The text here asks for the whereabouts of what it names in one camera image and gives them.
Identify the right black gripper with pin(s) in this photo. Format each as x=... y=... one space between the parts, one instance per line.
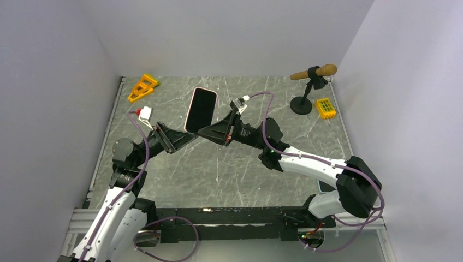
x=224 y=131

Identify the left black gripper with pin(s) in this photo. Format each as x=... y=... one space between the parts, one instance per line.
x=171 y=140

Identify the black phone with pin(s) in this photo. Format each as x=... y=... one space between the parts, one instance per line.
x=200 y=109

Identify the pink phone case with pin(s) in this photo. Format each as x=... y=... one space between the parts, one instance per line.
x=200 y=110

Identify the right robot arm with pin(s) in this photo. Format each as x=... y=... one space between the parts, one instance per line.
x=356 y=189

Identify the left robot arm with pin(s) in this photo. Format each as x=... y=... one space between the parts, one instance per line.
x=123 y=213

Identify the orange triangular toy block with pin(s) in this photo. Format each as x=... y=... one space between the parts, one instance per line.
x=145 y=86

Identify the black microphone stand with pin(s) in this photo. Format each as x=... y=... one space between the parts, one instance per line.
x=301 y=104

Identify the yellow grid toy block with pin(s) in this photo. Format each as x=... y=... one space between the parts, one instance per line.
x=325 y=108

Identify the gold microphone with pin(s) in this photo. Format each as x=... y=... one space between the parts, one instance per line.
x=325 y=70

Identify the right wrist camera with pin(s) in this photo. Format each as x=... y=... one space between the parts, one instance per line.
x=239 y=104

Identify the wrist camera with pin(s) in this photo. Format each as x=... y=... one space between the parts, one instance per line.
x=144 y=116
x=239 y=104

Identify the aluminium table frame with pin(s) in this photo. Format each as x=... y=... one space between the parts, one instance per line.
x=206 y=175

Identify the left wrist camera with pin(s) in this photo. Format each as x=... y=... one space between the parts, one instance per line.
x=144 y=116

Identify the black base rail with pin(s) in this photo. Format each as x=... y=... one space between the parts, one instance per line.
x=285 y=223

